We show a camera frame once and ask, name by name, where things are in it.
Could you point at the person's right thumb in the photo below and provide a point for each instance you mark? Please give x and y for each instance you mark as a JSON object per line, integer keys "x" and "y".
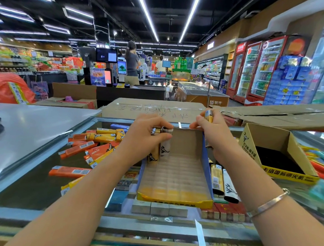
{"x": 197, "y": 124}

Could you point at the stack of blue cartons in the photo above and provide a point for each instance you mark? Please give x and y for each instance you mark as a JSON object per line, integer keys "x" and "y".
{"x": 289, "y": 84}

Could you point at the black checkout monitor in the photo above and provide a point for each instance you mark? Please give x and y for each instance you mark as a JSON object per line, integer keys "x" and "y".
{"x": 106, "y": 55}

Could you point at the yellow lighter with barcode label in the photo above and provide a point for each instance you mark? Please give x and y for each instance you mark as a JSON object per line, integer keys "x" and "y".
{"x": 217, "y": 180}

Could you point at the yellow and blue display tray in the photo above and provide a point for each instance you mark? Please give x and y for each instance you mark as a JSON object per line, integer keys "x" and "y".
{"x": 175, "y": 178}

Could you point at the payment terminal screen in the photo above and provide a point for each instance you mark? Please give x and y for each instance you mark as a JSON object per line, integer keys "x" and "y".
{"x": 121, "y": 66}

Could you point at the pile of orange yellow lighters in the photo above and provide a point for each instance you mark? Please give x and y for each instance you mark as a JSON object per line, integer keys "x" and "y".
{"x": 96, "y": 148}

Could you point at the person's left fingers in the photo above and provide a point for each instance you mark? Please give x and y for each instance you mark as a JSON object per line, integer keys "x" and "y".
{"x": 151, "y": 119}

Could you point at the orange plastic sack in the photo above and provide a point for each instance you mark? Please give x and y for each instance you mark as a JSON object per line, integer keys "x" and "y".
{"x": 5, "y": 89}

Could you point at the yellow lighter with bird print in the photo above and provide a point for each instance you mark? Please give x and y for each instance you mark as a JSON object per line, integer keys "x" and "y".
{"x": 153, "y": 153}

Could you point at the row of red cigarette packs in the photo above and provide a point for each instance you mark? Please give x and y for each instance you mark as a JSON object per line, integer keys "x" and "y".
{"x": 227, "y": 211}

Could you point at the blue poster sign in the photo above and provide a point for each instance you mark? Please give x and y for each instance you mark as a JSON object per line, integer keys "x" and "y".
{"x": 97, "y": 76}

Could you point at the row of grey cigarette packs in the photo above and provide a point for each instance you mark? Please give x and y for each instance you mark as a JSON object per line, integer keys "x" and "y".
{"x": 158, "y": 208}

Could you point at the blue cigarette pack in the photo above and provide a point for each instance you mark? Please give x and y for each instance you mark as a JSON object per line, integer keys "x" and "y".
{"x": 117, "y": 200}

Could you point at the white lighter with bird print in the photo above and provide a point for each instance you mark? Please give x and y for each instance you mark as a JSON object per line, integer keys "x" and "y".
{"x": 166, "y": 148}

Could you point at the purple gift bag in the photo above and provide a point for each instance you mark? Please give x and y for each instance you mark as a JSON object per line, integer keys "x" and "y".
{"x": 39, "y": 89}

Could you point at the white price tag strip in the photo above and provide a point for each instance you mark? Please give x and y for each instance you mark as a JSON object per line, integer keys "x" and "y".
{"x": 200, "y": 234}

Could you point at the open cardboard lighter box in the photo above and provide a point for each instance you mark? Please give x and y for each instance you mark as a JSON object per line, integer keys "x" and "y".
{"x": 278, "y": 148}

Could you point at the person's left hand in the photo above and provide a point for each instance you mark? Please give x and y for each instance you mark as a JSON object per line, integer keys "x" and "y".
{"x": 139, "y": 142}

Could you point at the glass display counter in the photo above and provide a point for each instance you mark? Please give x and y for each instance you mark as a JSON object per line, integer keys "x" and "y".
{"x": 36, "y": 185}

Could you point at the brown cardboard box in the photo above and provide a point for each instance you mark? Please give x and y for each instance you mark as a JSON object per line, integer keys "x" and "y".
{"x": 72, "y": 92}

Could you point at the person's right hand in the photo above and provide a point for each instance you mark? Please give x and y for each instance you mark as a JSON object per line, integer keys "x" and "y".
{"x": 220, "y": 137}

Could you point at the cardboard sheet with handwriting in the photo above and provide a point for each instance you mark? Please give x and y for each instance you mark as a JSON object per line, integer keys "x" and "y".
{"x": 152, "y": 109}

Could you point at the shelves of colourful goods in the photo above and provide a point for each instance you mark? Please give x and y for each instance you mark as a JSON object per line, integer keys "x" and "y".
{"x": 33, "y": 61}

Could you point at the person's left forearm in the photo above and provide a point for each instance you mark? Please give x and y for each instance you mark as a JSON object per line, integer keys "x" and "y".
{"x": 83, "y": 201}

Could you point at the person's right forearm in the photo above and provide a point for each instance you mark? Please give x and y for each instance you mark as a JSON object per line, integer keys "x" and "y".
{"x": 265, "y": 209}

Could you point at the refrigerated wall shelf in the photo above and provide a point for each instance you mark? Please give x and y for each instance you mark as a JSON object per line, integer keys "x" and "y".
{"x": 212, "y": 70}

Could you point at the red drinks fridge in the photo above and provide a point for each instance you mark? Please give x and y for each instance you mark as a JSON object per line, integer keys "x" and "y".
{"x": 236, "y": 71}
{"x": 247, "y": 71}
{"x": 268, "y": 70}

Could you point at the black checkout counter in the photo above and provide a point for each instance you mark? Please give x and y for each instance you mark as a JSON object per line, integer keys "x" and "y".
{"x": 131, "y": 94}

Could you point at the white lighter with black base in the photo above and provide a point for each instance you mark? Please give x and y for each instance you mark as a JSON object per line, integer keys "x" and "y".
{"x": 230, "y": 187}

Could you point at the folded brown cardboard sheets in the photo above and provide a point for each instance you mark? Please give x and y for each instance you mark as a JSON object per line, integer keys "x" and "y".
{"x": 280, "y": 113}

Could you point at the yellow lighter with silver cap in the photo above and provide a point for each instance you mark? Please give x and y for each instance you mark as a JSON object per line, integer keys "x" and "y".
{"x": 209, "y": 116}

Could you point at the chest freezer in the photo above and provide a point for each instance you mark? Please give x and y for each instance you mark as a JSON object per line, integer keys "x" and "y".
{"x": 203, "y": 95}

